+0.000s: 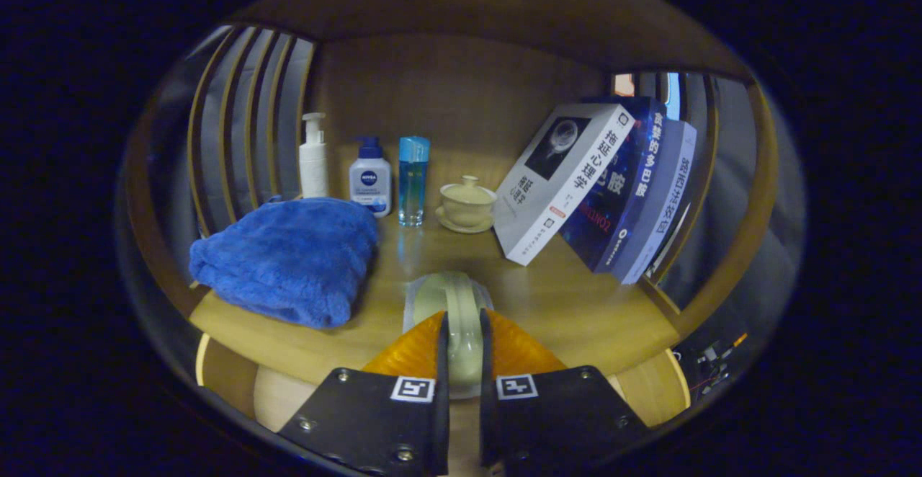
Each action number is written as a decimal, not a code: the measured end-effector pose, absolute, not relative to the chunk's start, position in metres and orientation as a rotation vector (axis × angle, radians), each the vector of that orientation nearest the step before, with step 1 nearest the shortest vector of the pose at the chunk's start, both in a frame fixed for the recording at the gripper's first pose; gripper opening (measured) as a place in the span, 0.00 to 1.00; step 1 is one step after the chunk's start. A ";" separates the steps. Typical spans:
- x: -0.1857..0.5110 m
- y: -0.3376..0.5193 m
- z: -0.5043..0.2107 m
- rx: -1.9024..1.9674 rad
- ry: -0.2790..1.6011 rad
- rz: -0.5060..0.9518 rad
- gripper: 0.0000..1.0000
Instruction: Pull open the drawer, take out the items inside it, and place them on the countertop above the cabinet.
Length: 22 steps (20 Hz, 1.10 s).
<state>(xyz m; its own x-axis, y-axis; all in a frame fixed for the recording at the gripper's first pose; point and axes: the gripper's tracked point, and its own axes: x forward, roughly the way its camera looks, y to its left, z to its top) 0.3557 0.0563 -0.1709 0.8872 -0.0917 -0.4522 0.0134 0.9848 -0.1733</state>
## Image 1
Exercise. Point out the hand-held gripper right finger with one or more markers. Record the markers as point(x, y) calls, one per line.
point(488, 405)

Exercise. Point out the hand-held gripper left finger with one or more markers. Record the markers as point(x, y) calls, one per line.
point(441, 405)

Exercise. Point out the wooden countertop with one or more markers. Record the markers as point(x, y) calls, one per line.
point(562, 304)

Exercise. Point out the wooden cabinet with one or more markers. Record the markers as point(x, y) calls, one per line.
point(461, 88)

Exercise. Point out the beige lidded teacup with saucer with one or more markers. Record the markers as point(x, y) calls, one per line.
point(468, 203)

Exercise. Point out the blue folded towel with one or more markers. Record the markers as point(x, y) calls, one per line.
point(288, 261)

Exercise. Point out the white book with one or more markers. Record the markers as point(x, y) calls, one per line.
point(555, 196)

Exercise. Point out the clear blue bottle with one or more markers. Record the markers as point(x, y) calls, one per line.
point(413, 181)

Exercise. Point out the black and orange device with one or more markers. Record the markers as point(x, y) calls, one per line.
point(709, 356)

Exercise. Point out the white bottle with blue cap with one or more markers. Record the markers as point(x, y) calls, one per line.
point(369, 181)

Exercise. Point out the dark blue book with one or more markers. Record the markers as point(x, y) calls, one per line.
point(612, 203)

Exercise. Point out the white pump bottle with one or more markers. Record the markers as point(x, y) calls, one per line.
point(314, 167)

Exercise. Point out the pale blue-grey book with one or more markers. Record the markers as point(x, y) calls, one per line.
point(663, 196)

